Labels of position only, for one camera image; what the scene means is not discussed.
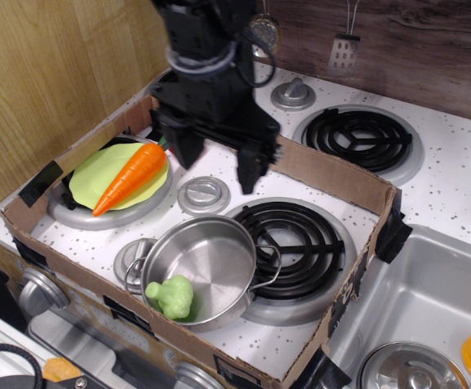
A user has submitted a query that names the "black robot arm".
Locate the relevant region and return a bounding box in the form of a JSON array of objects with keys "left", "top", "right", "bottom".
[{"left": 149, "top": 1, "right": 280, "bottom": 195}]

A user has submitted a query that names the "centre silver stove knob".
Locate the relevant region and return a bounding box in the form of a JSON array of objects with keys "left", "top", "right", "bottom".
[{"left": 178, "top": 177, "right": 231, "bottom": 216}]

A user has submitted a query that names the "steel pot lid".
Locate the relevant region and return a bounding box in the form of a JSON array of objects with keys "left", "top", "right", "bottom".
[{"left": 357, "top": 342, "right": 470, "bottom": 389}]

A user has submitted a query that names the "steel sink basin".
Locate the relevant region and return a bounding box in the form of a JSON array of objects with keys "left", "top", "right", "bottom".
[{"left": 329, "top": 225, "right": 471, "bottom": 388}]

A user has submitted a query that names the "oven knob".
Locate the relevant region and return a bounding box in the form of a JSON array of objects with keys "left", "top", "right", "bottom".
[
  {"left": 19, "top": 267, "right": 70, "bottom": 317},
  {"left": 173, "top": 361, "right": 224, "bottom": 389}
]

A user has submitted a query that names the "hanging metal strainer ladle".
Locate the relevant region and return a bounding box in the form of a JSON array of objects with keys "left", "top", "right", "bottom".
[{"left": 250, "top": 0, "right": 282, "bottom": 54}]

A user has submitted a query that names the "hanging metal spatula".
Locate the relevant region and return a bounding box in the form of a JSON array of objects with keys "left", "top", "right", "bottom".
[{"left": 327, "top": 1, "right": 361, "bottom": 78}]

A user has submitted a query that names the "green toy broccoli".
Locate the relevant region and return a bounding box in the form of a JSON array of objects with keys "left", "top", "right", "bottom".
[{"left": 144, "top": 275, "right": 194, "bottom": 320}]

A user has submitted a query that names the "steel pot with handles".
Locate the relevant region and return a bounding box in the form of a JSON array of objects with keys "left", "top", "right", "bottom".
[{"left": 124, "top": 215, "right": 282, "bottom": 333}]

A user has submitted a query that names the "back silver stove knob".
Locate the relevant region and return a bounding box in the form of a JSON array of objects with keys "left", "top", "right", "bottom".
[{"left": 271, "top": 77, "right": 316, "bottom": 111}]

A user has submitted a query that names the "orange toy carrot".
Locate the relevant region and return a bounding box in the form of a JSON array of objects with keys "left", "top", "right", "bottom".
[{"left": 92, "top": 143, "right": 167, "bottom": 217}]

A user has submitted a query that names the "black cable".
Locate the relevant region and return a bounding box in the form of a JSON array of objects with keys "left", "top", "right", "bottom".
[{"left": 0, "top": 343, "right": 44, "bottom": 389}]

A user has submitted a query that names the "light green plate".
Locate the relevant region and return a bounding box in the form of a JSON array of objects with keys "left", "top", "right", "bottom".
[{"left": 69, "top": 143, "right": 169, "bottom": 217}]

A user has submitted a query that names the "front left stove burner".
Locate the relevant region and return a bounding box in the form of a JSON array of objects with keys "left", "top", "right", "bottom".
[{"left": 49, "top": 139, "right": 173, "bottom": 231}]

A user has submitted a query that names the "silver stove knob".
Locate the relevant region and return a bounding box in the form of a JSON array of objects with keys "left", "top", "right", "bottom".
[
  {"left": 178, "top": 177, "right": 231, "bottom": 216},
  {"left": 271, "top": 77, "right": 316, "bottom": 111},
  {"left": 113, "top": 238, "right": 156, "bottom": 295}
]

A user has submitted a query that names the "front right stove burner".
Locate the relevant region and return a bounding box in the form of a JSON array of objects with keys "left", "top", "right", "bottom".
[{"left": 226, "top": 197, "right": 357, "bottom": 327}]

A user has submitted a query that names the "front silver stove knob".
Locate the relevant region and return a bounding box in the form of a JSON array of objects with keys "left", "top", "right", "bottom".
[{"left": 113, "top": 238, "right": 156, "bottom": 295}]

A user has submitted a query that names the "cardboard fence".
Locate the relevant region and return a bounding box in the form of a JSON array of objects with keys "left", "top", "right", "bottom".
[{"left": 1, "top": 94, "right": 401, "bottom": 388}]

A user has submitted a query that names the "left oven front knob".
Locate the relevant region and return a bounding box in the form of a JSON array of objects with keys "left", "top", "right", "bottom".
[{"left": 19, "top": 267, "right": 70, "bottom": 317}]

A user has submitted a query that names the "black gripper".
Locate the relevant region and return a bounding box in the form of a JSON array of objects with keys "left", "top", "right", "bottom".
[{"left": 148, "top": 71, "right": 281, "bottom": 195}]

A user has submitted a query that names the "orange toy piece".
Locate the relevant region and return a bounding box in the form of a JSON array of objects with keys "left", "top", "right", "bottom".
[{"left": 42, "top": 357, "right": 81, "bottom": 383}]

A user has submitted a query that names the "right oven front knob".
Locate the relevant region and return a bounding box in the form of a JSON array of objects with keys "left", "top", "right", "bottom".
[{"left": 173, "top": 361, "right": 224, "bottom": 389}]

